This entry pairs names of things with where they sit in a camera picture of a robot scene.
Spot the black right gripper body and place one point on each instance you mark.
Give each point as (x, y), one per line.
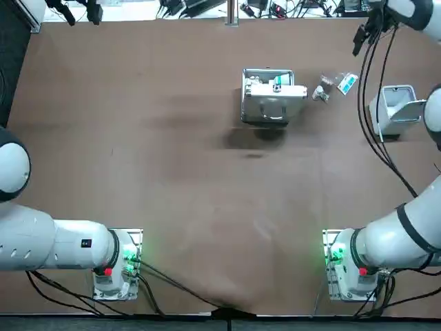
(380, 19)

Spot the blue white glove packet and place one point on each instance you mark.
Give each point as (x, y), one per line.
(347, 83)

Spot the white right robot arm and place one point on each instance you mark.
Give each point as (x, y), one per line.
(389, 238)

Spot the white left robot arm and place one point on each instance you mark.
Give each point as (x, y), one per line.
(51, 241)

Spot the white lidded waste bin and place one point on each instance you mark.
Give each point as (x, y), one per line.
(392, 100)

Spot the aluminium medical kit case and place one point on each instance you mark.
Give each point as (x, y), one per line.
(272, 110)

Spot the black power adapter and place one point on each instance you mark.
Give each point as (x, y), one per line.
(174, 7)

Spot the red lit black plug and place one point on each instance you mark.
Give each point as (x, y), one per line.
(248, 9)
(279, 9)

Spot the white bottle green band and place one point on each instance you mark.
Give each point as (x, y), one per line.
(282, 80)

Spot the white bandage roll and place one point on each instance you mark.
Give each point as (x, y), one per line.
(253, 79)

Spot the aluminium profile post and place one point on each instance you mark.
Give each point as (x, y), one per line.
(231, 13)

